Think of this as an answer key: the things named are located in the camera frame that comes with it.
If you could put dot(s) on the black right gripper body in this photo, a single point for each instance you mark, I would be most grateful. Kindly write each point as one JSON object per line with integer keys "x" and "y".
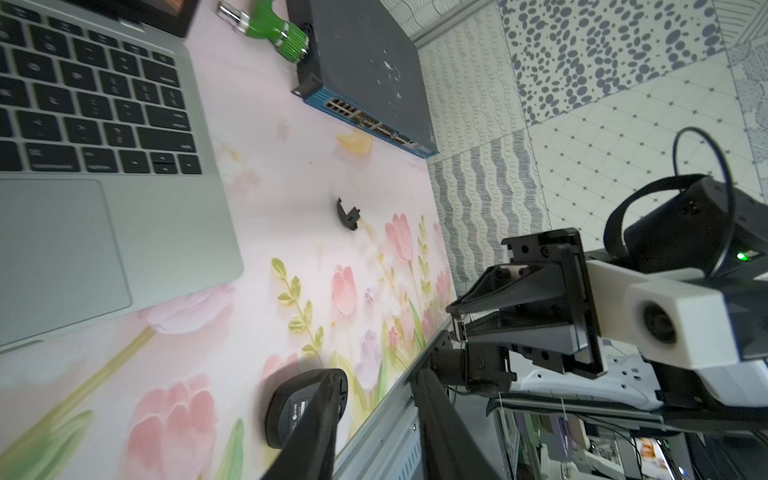
{"x": 564, "y": 247}

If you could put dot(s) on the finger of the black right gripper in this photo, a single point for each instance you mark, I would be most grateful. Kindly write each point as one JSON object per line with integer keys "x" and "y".
{"x": 544, "y": 345}
{"x": 534, "y": 289}

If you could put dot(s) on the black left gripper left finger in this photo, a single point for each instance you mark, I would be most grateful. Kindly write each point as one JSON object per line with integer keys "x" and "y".
{"x": 310, "y": 451}

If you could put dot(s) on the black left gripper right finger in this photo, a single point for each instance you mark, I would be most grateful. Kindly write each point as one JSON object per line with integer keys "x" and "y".
{"x": 448, "y": 450}

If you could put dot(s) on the black wireless mouse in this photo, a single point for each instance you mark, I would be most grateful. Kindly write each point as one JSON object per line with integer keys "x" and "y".
{"x": 291, "y": 400}

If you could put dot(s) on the black mouse battery cover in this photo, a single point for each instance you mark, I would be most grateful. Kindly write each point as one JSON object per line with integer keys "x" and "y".
{"x": 348, "y": 218}

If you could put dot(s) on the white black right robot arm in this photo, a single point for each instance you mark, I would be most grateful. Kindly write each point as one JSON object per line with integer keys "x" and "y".
{"x": 706, "y": 225}

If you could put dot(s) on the silver open laptop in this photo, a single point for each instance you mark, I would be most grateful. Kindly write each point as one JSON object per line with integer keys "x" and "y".
{"x": 111, "y": 200}

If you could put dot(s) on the green crimping tool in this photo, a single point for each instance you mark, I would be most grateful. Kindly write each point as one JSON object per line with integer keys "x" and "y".
{"x": 261, "y": 22}

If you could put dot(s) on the aluminium mounting rail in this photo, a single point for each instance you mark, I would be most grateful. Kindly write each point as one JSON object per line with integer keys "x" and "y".
{"x": 388, "y": 445}

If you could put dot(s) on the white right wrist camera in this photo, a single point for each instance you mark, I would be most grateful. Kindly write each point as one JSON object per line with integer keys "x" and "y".
{"x": 668, "y": 318}

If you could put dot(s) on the dark grey network switch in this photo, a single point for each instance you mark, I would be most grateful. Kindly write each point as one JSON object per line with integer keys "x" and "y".
{"x": 364, "y": 70}

